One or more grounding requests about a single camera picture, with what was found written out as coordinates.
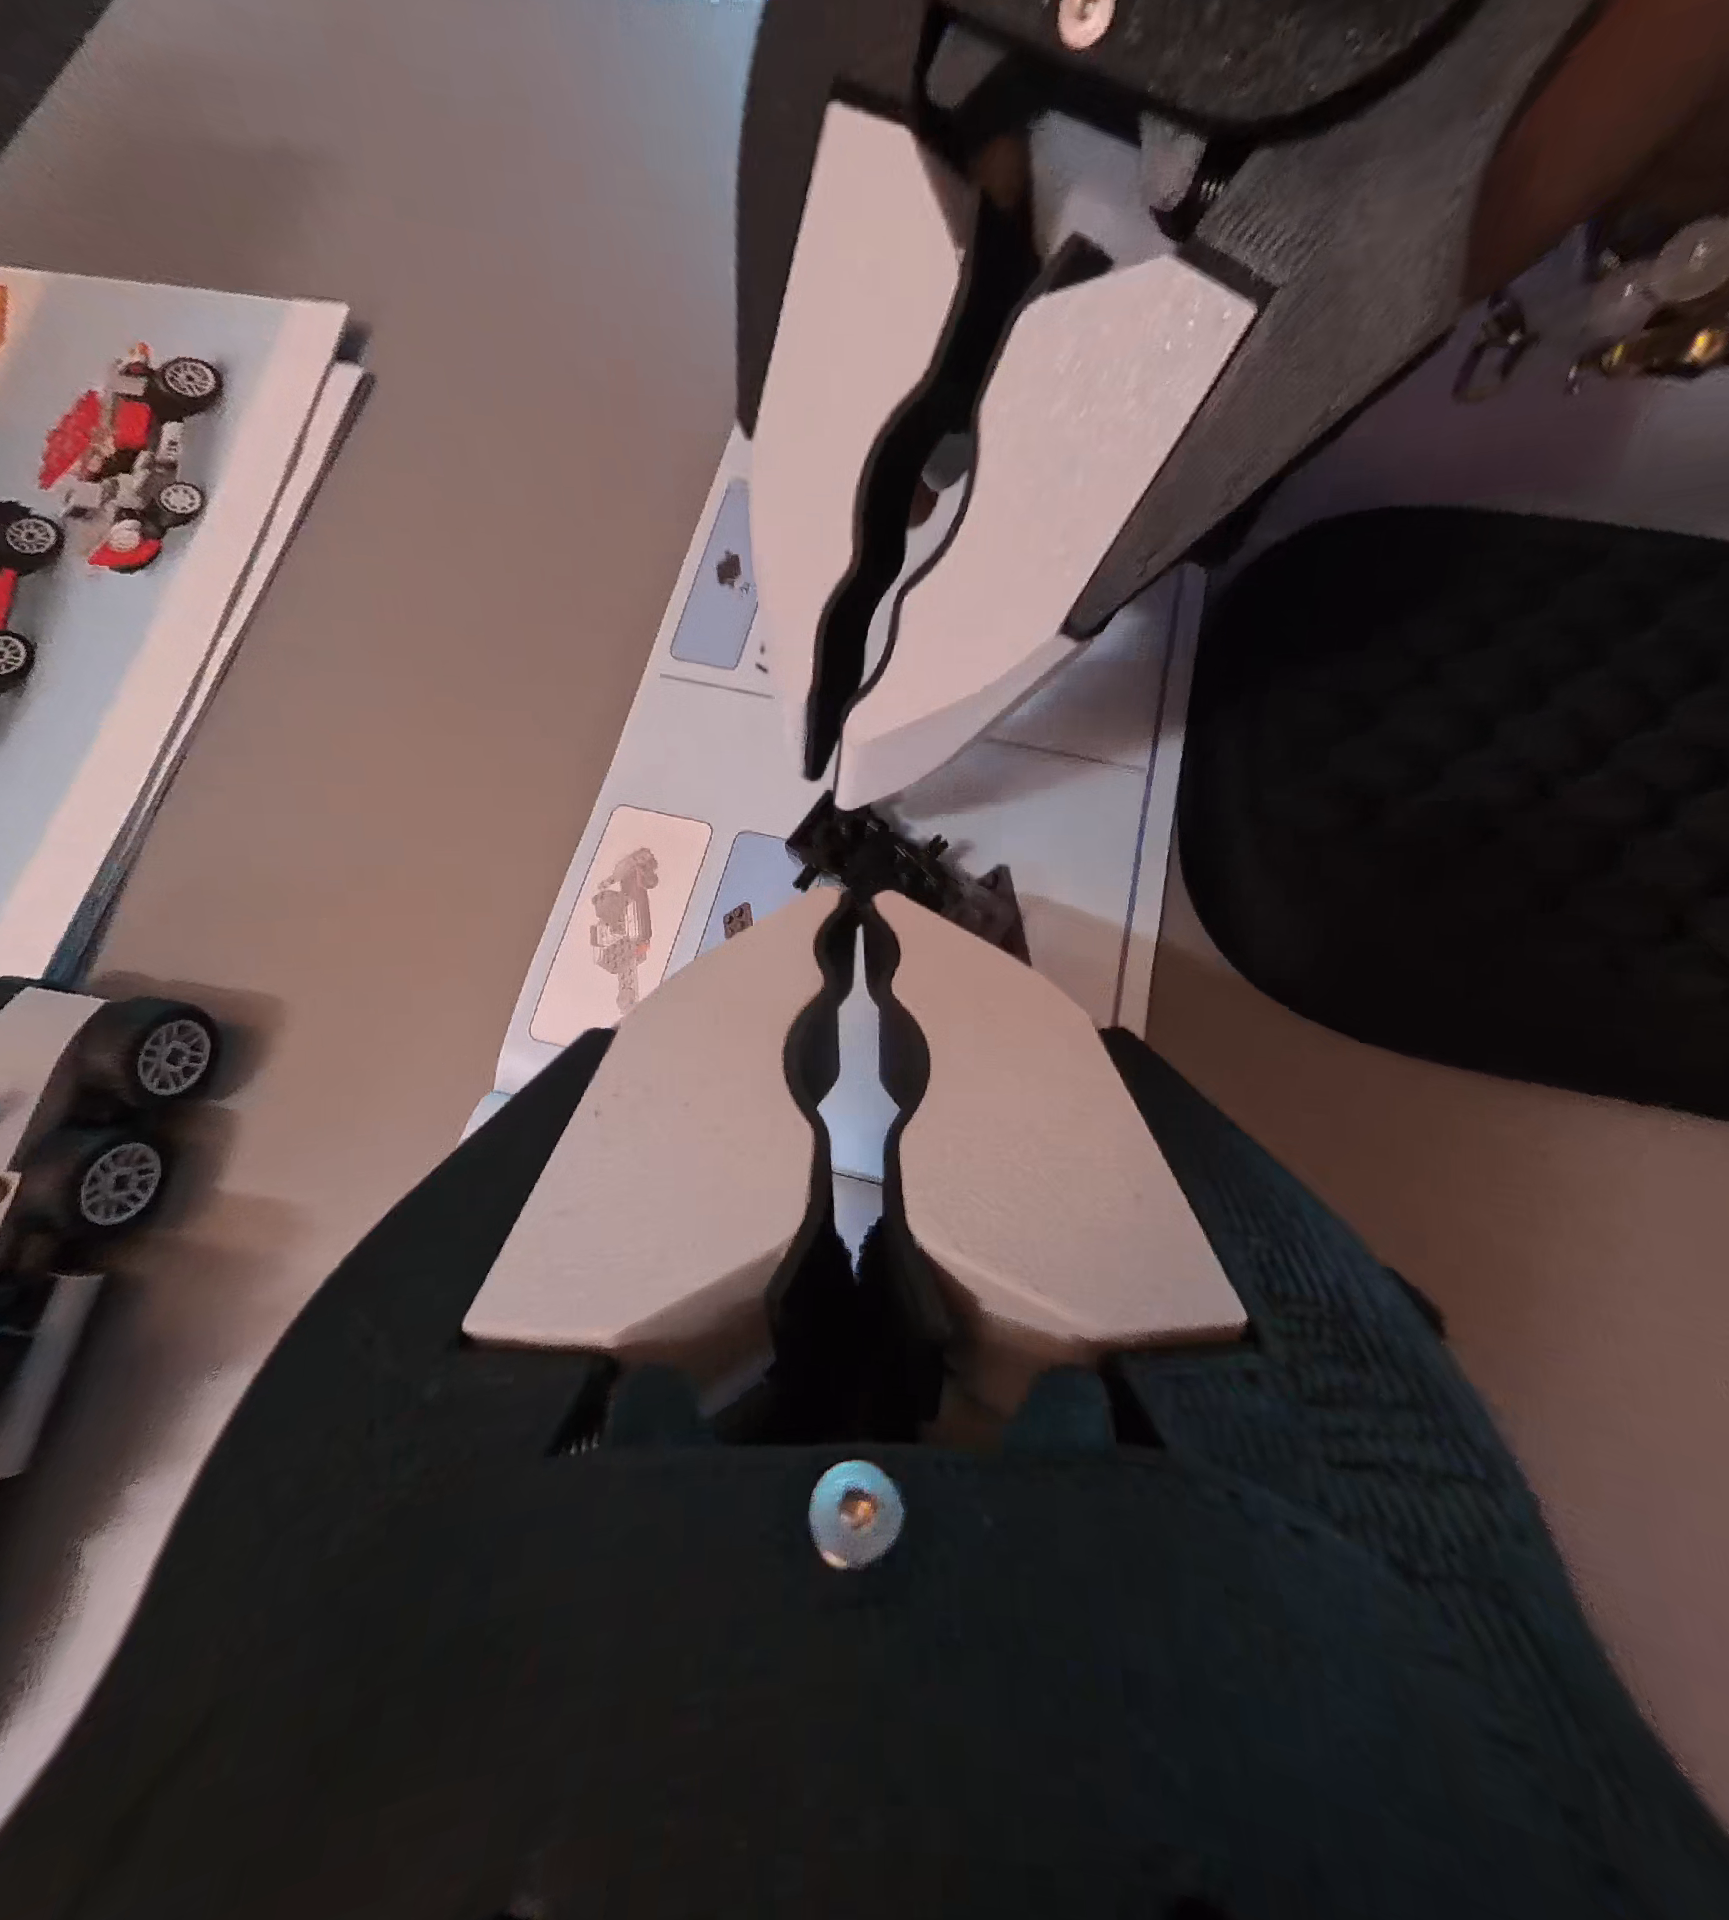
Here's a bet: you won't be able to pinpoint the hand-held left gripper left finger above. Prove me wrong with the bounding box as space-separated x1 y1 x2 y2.
467 894 866 1418

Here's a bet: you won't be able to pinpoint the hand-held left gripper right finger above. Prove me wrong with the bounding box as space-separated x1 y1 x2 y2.
865 894 1247 1430

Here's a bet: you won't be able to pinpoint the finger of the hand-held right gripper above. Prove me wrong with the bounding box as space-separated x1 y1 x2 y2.
755 100 1034 774
835 234 1264 812

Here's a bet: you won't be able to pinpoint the black lego clip piece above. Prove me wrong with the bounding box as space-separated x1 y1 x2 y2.
840 833 1023 956

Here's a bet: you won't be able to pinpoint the small lego wheel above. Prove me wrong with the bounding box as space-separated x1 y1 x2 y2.
48 1127 182 1238
107 996 226 1106

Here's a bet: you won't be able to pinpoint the open lego instruction booklet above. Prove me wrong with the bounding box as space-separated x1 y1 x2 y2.
505 420 1210 1098

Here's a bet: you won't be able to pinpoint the closed lego instruction booklet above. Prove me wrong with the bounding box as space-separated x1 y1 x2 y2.
0 256 370 1038

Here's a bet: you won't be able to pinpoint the person's right hand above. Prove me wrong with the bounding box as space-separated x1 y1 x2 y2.
1464 0 1729 303

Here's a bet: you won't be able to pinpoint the black quilted pad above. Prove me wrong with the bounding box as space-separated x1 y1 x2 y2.
1181 505 1729 1137

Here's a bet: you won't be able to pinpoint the gold bead bracelets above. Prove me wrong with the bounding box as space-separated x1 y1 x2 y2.
1450 150 1729 392

